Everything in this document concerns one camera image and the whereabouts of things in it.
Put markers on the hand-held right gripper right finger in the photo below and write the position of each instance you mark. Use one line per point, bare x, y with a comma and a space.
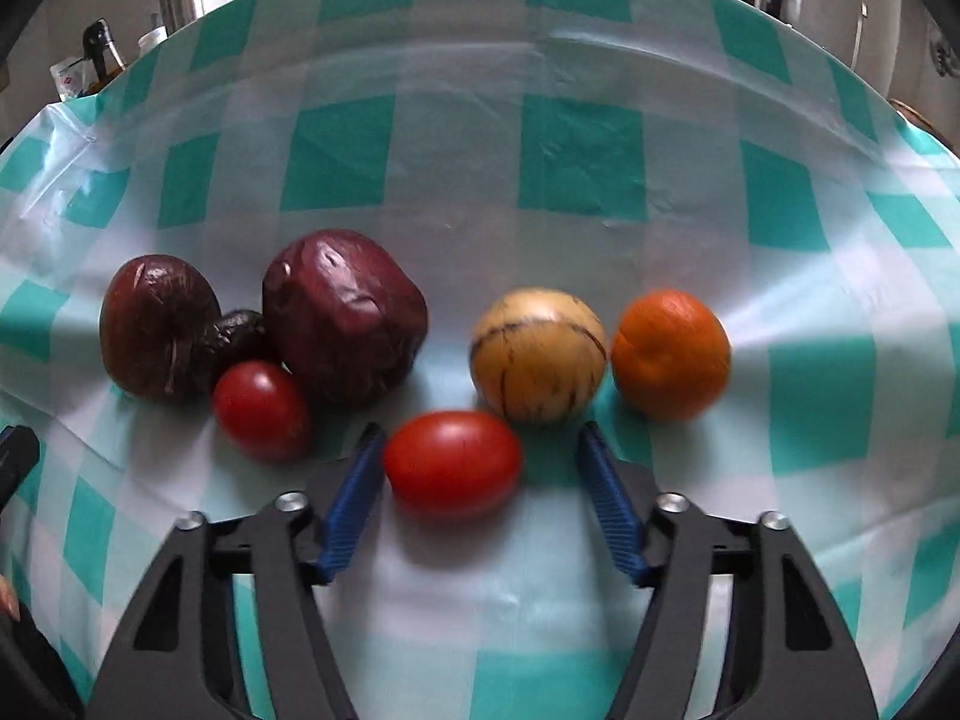
611, 510

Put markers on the small mandarin orange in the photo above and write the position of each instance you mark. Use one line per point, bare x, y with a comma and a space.
670, 355

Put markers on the striped yellow pepino melon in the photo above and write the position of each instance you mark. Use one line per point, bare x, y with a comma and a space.
538, 352

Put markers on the large red apple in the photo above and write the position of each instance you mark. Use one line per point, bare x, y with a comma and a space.
154, 326

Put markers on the teal checkered tablecloth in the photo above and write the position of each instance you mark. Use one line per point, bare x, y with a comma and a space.
480, 165

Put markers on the white packet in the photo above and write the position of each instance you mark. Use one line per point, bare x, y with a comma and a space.
67, 79

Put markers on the wooden board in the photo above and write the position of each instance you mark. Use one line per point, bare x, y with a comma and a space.
911, 114

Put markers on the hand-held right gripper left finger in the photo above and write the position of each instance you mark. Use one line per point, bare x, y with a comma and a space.
351, 510

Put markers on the white container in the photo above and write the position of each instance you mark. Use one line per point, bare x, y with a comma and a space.
151, 39

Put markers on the dark water chestnut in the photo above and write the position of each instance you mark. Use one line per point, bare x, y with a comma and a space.
240, 334

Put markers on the person's left hand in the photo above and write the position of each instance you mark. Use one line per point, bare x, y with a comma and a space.
6, 598

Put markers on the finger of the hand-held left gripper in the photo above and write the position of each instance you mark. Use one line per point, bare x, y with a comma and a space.
16, 457

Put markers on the wrinkled dark red apple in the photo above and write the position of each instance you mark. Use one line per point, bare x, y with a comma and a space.
345, 315

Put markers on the red tomato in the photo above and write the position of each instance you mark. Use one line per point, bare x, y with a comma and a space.
452, 463
261, 409

